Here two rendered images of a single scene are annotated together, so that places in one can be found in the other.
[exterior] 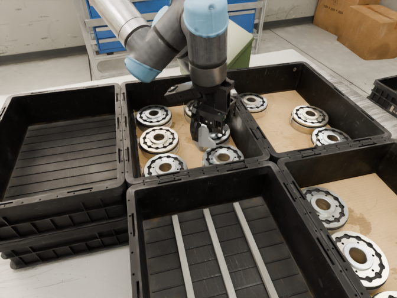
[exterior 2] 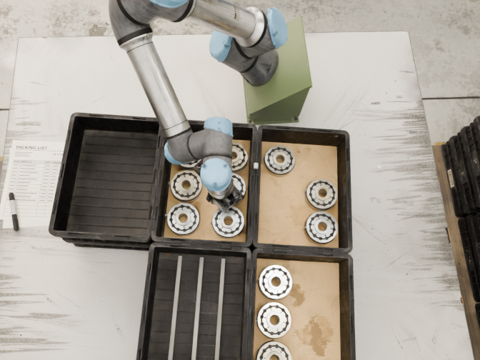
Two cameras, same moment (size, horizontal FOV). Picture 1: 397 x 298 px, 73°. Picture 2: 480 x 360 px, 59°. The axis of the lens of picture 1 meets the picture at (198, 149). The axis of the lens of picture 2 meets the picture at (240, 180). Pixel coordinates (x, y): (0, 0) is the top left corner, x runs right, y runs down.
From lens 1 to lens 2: 89 cm
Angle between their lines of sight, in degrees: 29
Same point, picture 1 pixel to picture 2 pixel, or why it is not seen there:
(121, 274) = (143, 269)
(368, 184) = (326, 271)
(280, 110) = (306, 172)
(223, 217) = (211, 265)
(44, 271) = (93, 251)
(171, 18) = (198, 147)
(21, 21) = not seen: outside the picture
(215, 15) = (216, 187)
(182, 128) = not seen: hidden behind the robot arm
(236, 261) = (208, 296)
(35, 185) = (91, 200)
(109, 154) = (146, 183)
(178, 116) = not seen: hidden behind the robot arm
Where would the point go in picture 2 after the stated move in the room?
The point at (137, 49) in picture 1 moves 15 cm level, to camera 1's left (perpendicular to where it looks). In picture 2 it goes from (173, 150) to (121, 134)
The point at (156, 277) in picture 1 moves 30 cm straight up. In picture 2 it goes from (159, 291) to (142, 284)
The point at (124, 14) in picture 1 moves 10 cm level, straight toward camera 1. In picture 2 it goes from (168, 121) to (164, 156)
